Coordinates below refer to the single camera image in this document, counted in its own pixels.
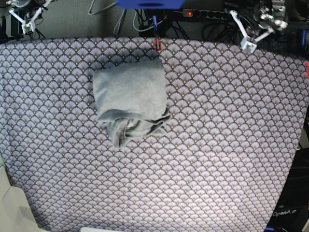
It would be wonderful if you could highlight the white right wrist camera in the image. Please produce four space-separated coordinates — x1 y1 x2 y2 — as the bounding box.
21 21 35 34

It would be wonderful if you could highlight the black OpenArm box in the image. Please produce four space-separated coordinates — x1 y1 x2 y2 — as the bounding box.
265 148 309 232

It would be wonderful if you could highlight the power strip with red switch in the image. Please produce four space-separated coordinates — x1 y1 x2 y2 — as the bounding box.
182 9 228 20

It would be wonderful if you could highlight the red side clamp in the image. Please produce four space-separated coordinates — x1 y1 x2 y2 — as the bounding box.
306 61 309 78

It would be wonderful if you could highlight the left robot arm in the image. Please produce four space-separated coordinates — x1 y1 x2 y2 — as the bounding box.
225 0 288 49

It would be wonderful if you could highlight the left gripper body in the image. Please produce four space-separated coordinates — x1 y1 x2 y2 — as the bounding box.
225 4 288 44

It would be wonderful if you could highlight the patterned tablecloth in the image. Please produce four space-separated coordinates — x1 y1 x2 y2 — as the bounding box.
0 37 309 232

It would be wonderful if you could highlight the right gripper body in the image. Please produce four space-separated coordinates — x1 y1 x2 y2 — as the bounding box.
6 0 52 27

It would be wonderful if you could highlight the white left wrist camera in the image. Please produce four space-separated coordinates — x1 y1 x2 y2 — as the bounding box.
240 37 257 54

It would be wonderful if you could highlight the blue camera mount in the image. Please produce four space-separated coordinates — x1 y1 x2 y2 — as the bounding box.
117 0 184 9

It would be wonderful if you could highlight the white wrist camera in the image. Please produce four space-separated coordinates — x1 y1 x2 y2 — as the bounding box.
240 37 257 54
21 21 35 34

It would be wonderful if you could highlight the grey T-shirt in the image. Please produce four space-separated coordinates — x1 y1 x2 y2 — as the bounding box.
93 59 170 148

